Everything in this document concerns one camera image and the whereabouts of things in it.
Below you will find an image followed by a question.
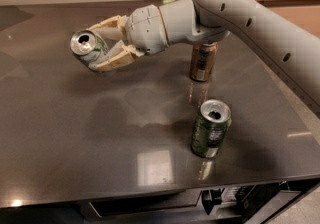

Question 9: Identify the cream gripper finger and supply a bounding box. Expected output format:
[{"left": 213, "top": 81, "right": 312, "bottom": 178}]
[
  {"left": 89, "top": 40, "right": 144, "bottom": 72},
  {"left": 89, "top": 15, "right": 128, "bottom": 41}
]

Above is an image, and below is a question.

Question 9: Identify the white green 7up can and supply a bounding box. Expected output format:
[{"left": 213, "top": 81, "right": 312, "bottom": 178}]
[{"left": 70, "top": 30, "right": 109, "bottom": 66}]

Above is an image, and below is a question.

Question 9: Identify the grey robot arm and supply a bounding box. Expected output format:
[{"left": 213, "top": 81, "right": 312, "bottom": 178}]
[{"left": 90, "top": 0, "right": 320, "bottom": 113}]

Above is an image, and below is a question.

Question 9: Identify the brown soda can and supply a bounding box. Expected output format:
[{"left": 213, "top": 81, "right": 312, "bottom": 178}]
[{"left": 190, "top": 43, "right": 218, "bottom": 82}]

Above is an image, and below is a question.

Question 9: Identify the green soda can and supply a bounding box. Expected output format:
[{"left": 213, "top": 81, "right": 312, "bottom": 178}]
[{"left": 191, "top": 99, "right": 232, "bottom": 158}]

